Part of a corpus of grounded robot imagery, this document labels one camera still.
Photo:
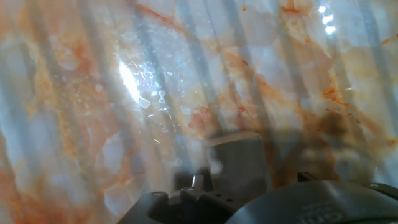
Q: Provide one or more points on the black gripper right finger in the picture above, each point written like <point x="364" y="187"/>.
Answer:
<point x="306" y="177"/>

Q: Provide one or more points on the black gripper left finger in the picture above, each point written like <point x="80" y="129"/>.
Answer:
<point x="192" y="205"/>

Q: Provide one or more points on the orange marble pattern mat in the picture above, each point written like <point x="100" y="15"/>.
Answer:
<point x="93" y="93"/>

